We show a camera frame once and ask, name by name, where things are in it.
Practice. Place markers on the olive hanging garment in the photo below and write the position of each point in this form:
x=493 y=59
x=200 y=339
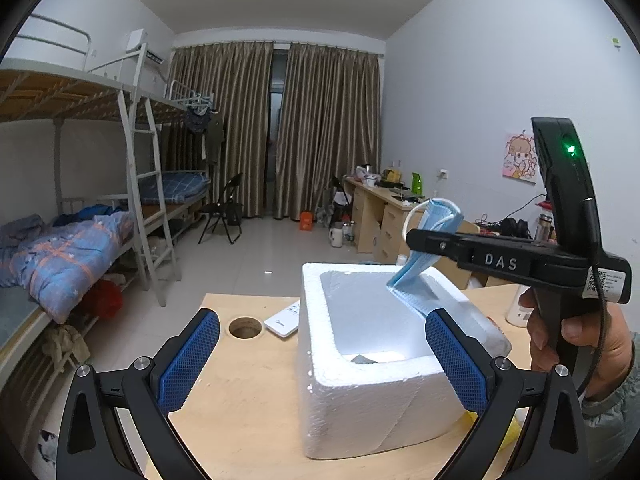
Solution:
x=215 y=142

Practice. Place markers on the white remote control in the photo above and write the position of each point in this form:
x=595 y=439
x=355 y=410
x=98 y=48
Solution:
x=282 y=322

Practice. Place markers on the dark blue hanging garment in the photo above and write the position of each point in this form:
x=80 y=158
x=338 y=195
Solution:
x=197 y=120

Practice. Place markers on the white foam box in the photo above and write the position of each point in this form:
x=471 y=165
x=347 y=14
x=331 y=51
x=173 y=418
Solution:
x=360 y=410

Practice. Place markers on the red bag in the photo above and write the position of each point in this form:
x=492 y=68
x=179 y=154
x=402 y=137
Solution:
x=102 y=300

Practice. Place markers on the yellow packet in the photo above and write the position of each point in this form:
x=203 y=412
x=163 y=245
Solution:
x=510 y=434

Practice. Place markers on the black folding chair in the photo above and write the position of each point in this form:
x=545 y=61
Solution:
x=225 y=205

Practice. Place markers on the green translucent object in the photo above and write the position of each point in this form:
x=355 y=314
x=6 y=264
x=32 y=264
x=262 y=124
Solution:
x=417 y=184

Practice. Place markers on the thermos with red lid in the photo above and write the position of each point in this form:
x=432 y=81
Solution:
x=544 y=225

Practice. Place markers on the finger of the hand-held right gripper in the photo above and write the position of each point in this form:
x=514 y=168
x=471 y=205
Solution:
x=435 y=245

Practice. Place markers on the beige cloth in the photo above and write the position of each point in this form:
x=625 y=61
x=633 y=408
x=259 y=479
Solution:
x=62 y=346

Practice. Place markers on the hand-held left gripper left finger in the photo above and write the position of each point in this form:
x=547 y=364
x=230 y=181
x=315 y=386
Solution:
x=190 y=360

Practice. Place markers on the orange box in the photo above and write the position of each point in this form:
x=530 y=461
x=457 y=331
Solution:
x=306 y=222

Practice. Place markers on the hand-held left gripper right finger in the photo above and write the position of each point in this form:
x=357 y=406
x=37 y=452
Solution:
x=457 y=360

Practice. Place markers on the black headphones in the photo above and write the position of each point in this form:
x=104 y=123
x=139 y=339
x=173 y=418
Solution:
x=512 y=227

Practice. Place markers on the blue and orange quilt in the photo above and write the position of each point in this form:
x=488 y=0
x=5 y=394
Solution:
x=75 y=250

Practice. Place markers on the blue plaid blanket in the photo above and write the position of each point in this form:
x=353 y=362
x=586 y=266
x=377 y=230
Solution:
x=172 y=183

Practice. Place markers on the light wooden desk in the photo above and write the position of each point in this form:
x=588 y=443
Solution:
x=370 y=215

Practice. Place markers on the brown curtain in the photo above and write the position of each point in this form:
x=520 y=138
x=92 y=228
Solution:
x=225 y=130
x=327 y=125

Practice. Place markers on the person's right forearm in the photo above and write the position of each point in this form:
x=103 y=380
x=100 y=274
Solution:
x=612 y=435

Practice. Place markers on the white lotion bottle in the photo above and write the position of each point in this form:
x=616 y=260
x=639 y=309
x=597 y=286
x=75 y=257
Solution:
x=516 y=307

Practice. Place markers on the white kettle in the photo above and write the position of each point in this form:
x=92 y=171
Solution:
x=336 y=236

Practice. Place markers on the blue face mask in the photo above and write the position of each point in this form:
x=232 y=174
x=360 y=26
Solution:
x=442 y=216

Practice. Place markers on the blue crumpled clothing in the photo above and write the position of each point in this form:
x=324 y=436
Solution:
x=75 y=214

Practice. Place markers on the small grey object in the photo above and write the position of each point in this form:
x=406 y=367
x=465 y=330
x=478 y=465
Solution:
x=363 y=358

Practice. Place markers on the white air conditioner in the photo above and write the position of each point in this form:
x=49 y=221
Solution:
x=142 y=45

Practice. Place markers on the person's right hand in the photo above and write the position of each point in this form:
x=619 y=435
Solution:
x=615 y=355

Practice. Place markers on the cartoon wall poster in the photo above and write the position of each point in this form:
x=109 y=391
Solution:
x=517 y=157

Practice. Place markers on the white bed ladder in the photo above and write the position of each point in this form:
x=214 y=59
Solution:
x=138 y=180

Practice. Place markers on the white metal bunk bed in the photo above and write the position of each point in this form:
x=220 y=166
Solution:
x=50 y=95
x=175 y=110

